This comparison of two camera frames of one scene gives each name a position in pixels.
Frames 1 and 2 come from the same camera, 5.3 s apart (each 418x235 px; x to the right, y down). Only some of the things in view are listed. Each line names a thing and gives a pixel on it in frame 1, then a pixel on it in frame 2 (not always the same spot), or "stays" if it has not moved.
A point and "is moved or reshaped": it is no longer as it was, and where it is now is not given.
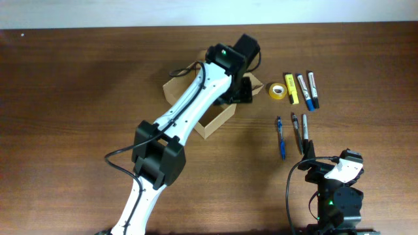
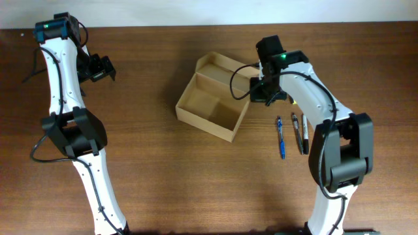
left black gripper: (240, 94) to (102, 69)
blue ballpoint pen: (282, 143) stays
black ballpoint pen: (296, 121) stays
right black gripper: (317, 166) to (261, 94)
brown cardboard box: (221, 114) is moved or reshaped
